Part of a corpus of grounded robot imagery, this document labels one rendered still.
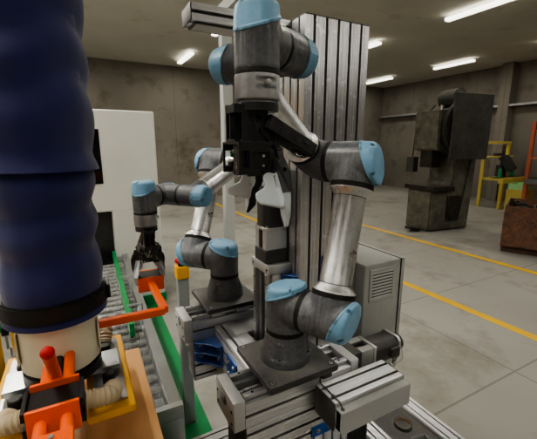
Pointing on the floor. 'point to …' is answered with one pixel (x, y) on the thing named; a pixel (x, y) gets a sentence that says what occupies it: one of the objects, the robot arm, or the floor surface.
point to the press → (448, 158)
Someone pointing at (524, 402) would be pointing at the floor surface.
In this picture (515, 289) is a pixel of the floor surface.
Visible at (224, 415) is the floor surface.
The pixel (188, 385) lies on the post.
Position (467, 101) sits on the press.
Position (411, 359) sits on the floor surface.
